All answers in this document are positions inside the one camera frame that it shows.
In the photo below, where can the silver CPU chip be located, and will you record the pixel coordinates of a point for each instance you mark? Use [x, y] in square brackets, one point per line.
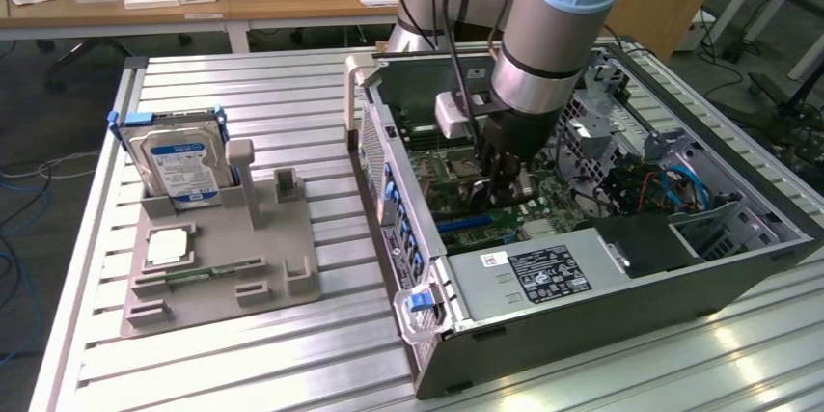
[167, 248]

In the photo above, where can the CPU socket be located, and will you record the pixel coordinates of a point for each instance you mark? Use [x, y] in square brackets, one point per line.
[460, 166]

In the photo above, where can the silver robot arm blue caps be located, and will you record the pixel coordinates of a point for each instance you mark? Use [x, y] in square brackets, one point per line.
[547, 45]

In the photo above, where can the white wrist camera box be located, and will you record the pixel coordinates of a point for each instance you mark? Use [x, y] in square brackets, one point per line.
[454, 115]

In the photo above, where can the black chair base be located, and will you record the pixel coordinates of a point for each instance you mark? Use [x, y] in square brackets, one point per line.
[84, 52]

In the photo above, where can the grey perforated drive cage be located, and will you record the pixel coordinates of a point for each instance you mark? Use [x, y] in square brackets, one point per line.
[592, 129]

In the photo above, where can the open dark grey PC case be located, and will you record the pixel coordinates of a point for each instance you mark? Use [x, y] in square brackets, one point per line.
[547, 349]

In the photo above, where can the grey plastic parts rack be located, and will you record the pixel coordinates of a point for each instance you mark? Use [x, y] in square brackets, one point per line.
[219, 238]

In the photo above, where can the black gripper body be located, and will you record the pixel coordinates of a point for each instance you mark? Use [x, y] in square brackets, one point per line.
[518, 134]

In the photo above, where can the blue case latch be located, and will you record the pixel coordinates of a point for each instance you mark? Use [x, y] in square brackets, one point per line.
[420, 300]

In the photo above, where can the grey power supply with label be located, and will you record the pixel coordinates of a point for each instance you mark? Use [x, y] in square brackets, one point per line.
[490, 286]

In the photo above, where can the silver disk bay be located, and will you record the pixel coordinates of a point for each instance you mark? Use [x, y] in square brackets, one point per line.
[727, 224]

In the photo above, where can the green motherboard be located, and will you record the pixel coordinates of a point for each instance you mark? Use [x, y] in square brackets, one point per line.
[547, 214]

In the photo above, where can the blue expansion slot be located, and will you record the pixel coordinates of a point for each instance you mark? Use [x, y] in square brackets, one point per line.
[463, 224]

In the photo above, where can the hard disk with blue bracket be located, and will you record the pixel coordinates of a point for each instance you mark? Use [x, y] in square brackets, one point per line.
[180, 161]

